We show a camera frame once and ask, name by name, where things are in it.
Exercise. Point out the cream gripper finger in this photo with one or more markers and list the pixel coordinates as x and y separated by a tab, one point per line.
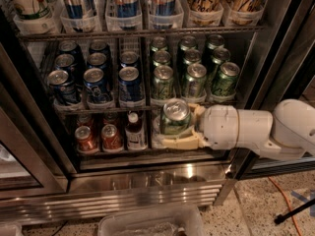
197	112
189	139

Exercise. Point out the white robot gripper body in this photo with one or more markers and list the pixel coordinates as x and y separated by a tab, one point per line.
219	126

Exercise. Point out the green can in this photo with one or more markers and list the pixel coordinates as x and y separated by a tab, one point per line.
212	42
191	56
175	117
158	43
194	80
161	57
162	83
218	57
225	79

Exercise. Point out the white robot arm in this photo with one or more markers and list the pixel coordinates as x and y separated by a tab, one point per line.
286	133

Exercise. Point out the blue can front right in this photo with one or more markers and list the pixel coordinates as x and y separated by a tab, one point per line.
130	84

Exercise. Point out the red can front right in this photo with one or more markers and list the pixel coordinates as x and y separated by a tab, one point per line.
111	139

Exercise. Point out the red can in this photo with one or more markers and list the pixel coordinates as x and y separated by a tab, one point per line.
85	120
111	139
85	139
110	118

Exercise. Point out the red can back right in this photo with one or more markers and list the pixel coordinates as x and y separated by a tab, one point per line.
110	118

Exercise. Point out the blue can front middle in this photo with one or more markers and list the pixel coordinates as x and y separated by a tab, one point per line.
96	85

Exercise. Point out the red can front left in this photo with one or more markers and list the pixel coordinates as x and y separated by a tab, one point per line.
85	139

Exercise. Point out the stainless steel fridge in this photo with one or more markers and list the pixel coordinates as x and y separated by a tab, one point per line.
46	178

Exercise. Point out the red can back left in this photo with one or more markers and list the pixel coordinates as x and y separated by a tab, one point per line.
85	120

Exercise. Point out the blue can back middle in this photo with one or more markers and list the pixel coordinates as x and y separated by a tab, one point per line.
100	46

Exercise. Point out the blue can front left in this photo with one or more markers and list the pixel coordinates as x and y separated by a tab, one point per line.
63	87

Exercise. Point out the blue can back left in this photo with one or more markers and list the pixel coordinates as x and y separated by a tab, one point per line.
73	48

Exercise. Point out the white tall can top shelf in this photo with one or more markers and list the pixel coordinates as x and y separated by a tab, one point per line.
32	9

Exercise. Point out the clear water bottle left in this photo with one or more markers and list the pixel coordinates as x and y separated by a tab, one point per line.
156	142

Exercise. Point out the brown drink bottle white cap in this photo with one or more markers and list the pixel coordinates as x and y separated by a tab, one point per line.
135	132

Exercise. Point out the clear plastic bin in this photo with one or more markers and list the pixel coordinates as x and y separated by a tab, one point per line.
166	220

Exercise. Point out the black tripod leg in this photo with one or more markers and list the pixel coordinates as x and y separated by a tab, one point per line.
283	217

